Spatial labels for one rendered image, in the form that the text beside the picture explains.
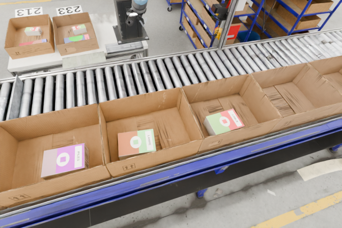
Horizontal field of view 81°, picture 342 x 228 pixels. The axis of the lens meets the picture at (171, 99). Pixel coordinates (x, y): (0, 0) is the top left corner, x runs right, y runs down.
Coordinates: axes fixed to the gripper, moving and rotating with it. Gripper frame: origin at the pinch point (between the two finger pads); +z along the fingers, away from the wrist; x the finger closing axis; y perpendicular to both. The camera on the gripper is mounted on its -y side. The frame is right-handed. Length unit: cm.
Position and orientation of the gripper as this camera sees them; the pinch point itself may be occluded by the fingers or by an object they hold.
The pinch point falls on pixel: (135, 21)
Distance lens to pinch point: 158.0
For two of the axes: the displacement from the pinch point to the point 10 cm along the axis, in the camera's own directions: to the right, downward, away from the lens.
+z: -2.3, -0.1, 9.7
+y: 5.4, -8.4, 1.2
